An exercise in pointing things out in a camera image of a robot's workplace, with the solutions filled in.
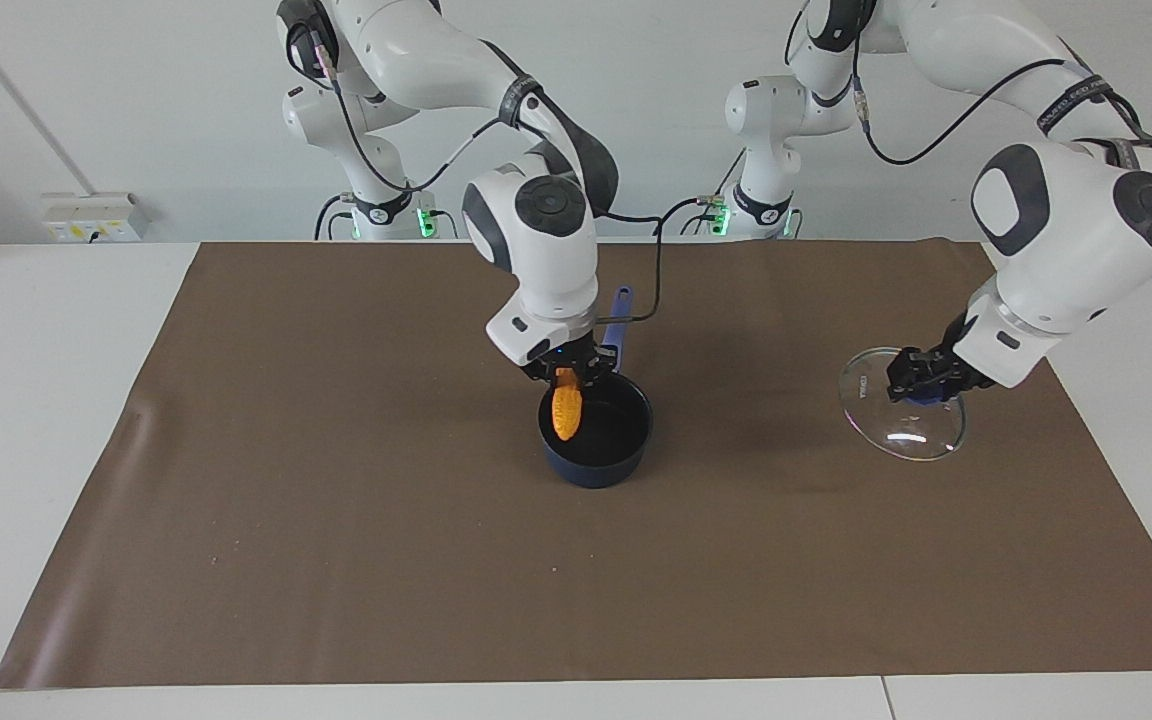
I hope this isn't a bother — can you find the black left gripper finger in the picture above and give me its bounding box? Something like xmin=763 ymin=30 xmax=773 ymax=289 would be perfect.
xmin=886 ymin=380 xmax=967 ymax=405
xmin=885 ymin=345 xmax=941 ymax=389

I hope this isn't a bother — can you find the glass lid with purple knob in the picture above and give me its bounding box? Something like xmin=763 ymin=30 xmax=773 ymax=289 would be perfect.
xmin=838 ymin=345 xmax=968 ymax=462

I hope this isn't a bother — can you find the yellow corn cob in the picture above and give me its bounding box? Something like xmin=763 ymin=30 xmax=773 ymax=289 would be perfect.
xmin=549 ymin=367 xmax=586 ymax=444

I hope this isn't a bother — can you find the brown table mat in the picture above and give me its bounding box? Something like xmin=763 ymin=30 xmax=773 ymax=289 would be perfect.
xmin=0 ymin=237 xmax=1152 ymax=691

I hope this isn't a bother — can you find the black saucepan with purple handle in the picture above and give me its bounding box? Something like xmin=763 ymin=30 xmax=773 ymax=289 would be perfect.
xmin=537 ymin=287 xmax=655 ymax=490

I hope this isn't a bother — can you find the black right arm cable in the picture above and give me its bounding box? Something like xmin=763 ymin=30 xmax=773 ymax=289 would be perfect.
xmin=310 ymin=28 xmax=729 ymax=327

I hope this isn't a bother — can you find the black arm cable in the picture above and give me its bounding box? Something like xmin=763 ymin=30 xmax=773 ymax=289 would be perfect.
xmin=784 ymin=0 xmax=1152 ymax=223
xmin=310 ymin=28 xmax=729 ymax=327

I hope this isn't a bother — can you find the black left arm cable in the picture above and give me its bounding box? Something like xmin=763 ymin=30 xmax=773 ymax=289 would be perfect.
xmin=784 ymin=0 xmax=1152 ymax=223

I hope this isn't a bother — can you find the white wall socket box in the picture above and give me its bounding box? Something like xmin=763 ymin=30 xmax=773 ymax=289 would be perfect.
xmin=40 ymin=191 xmax=151 ymax=245

